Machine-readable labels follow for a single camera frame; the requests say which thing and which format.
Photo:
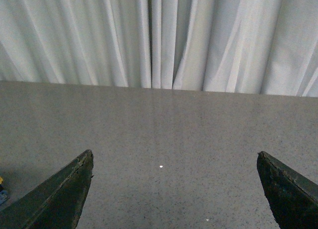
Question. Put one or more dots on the white pleated curtain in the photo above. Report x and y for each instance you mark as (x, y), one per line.
(245, 46)

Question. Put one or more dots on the yellow and blue object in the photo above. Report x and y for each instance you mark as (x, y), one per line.
(3, 193)

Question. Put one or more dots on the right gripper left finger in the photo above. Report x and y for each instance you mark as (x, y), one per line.
(57, 203)

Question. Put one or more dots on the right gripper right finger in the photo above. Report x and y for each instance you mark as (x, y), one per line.
(293, 198)

